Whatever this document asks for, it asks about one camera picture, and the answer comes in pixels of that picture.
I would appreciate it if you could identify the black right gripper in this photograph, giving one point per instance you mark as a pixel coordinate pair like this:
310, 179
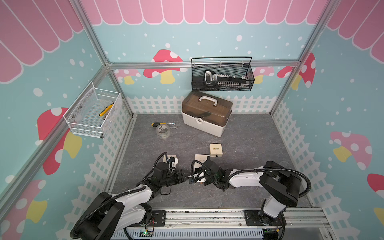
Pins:
206, 183

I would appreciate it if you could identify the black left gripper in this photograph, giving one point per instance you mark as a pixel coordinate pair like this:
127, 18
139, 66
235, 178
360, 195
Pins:
177, 174

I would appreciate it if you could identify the cream square gift box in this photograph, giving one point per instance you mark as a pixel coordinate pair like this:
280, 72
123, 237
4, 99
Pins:
201, 158

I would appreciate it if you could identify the cream drawer-style jewelry box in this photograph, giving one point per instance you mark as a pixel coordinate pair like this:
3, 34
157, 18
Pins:
172, 159

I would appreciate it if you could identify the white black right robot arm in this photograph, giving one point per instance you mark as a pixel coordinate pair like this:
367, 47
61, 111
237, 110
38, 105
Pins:
284, 185

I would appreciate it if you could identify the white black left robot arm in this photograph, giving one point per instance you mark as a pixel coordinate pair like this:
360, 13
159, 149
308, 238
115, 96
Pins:
108, 213

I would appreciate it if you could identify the small cream printed gift box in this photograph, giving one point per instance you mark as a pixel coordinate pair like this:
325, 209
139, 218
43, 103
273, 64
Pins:
216, 150

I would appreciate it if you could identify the white storage box brown lid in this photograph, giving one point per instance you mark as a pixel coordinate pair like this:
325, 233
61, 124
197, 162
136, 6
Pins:
206, 113

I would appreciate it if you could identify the clear packing tape roll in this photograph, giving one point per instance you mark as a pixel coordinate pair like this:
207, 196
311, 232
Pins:
163, 131

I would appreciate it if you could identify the yellow utility knife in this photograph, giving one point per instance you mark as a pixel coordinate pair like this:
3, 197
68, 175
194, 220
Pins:
106, 110

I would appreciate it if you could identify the socket wrench set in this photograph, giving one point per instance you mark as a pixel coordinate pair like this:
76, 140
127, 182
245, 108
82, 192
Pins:
212, 79

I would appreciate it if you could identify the yellow black handled screwdriver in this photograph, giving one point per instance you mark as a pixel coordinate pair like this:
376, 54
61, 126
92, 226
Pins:
156, 124

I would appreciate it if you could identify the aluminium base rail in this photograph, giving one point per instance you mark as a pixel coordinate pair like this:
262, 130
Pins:
229, 224

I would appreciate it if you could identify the white wire wall basket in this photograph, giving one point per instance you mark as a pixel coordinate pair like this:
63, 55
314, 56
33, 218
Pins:
82, 117

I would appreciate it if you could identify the black wire wall basket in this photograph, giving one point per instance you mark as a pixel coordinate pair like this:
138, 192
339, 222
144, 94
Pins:
235, 66

